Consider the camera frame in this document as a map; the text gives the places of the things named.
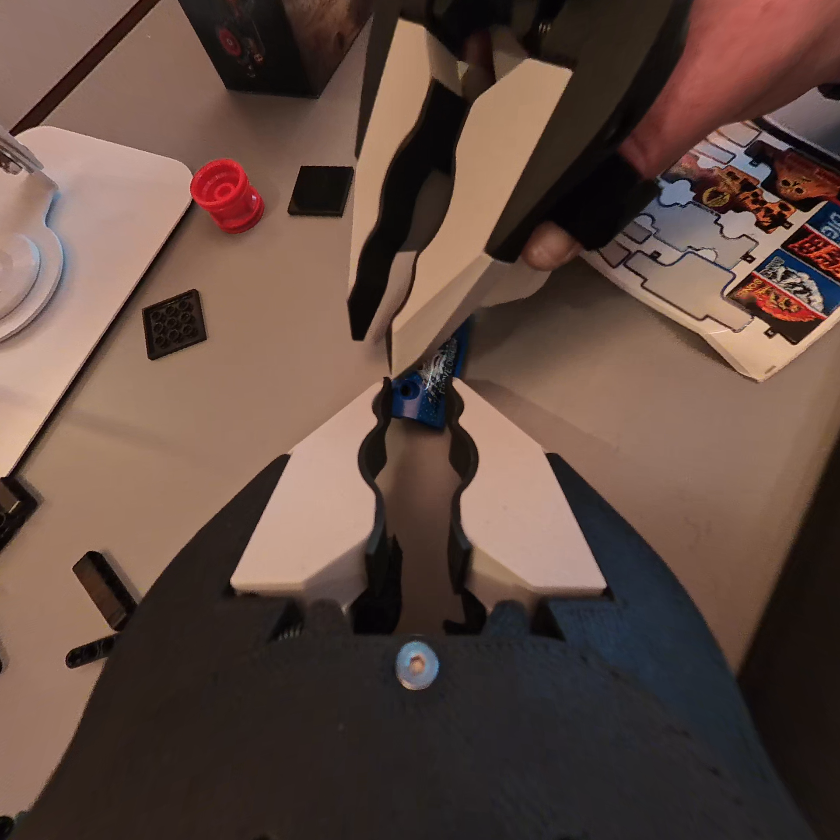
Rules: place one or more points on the white book stand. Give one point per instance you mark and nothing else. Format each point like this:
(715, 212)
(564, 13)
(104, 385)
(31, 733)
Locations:
(98, 216)

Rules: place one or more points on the thin black beam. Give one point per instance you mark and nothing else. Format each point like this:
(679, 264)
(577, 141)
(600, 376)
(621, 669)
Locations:
(92, 652)

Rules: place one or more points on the black frame piece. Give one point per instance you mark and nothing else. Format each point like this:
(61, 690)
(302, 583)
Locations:
(13, 508)

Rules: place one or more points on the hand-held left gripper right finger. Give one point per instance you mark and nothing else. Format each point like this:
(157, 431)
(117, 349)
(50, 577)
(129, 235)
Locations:
(525, 525)

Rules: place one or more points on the black smooth square tile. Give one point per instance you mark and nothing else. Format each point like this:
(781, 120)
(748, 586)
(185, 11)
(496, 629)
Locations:
(320, 191)

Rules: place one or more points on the dark toy set box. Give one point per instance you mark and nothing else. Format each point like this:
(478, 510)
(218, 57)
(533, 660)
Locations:
(275, 46)

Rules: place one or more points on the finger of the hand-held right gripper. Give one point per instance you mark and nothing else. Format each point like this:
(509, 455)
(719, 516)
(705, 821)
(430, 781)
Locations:
(499, 184)
(380, 164)

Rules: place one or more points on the black studded square plate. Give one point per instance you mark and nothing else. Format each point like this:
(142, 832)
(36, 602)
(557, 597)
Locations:
(174, 324)

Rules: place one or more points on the red wheel rim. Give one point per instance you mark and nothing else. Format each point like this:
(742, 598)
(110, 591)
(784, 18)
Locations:
(226, 197)

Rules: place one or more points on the grey desk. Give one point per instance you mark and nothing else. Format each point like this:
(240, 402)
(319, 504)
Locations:
(262, 407)

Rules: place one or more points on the thick black beam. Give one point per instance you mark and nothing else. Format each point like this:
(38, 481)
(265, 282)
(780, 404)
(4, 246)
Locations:
(105, 590)

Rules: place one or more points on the person's right hand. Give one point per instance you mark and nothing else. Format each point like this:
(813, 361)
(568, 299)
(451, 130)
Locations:
(735, 65)

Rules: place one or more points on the blue printed curved panel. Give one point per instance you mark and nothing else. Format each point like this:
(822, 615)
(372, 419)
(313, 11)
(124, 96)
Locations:
(415, 401)

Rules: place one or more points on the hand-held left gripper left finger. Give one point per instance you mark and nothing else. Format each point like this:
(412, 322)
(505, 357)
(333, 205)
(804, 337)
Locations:
(308, 518)

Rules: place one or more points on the colourful sticker sheet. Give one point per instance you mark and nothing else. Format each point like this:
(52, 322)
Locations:
(722, 262)

